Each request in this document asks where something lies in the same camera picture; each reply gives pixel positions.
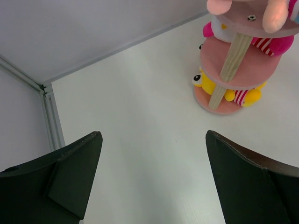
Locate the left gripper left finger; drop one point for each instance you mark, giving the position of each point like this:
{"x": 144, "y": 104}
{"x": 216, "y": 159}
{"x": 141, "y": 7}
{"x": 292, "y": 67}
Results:
{"x": 54, "y": 188}

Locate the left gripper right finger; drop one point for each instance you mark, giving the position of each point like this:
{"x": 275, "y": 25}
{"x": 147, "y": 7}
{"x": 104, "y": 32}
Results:
{"x": 252, "y": 188}

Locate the yellow plush toy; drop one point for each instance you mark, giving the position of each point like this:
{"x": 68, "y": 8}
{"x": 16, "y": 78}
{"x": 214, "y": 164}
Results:
{"x": 244, "y": 98}

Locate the pink white panda plush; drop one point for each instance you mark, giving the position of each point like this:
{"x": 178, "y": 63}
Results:
{"x": 269, "y": 46}

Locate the boy doll blue shorts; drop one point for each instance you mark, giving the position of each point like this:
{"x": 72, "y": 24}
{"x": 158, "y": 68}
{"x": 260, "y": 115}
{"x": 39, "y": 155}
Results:
{"x": 276, "y": 13}

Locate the pink three-tier shelf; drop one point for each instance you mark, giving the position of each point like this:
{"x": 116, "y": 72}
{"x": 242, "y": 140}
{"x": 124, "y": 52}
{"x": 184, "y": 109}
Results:
{"x": 237, "y": 65}

